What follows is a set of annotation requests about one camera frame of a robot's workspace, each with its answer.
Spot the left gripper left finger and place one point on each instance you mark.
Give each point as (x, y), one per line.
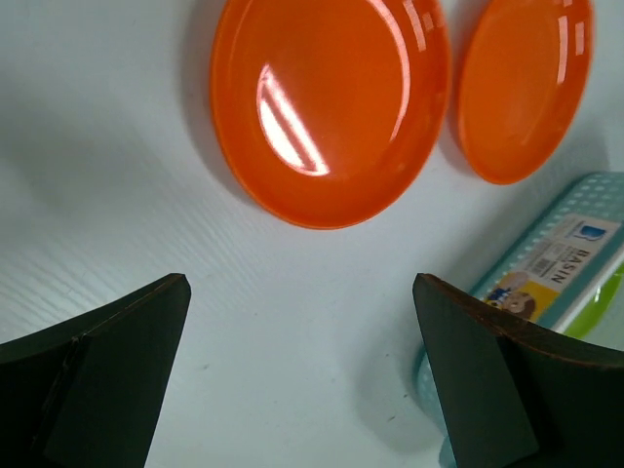
(88, 392)

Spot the white perforated plastic bin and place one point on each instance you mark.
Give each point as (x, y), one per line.
(548, 275)

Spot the green plate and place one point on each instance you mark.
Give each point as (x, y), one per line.
(596, 307)

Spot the orange plate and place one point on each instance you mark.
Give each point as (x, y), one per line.
(327, 111)
(522, 78)

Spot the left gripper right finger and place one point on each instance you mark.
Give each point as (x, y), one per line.
(515, 394)

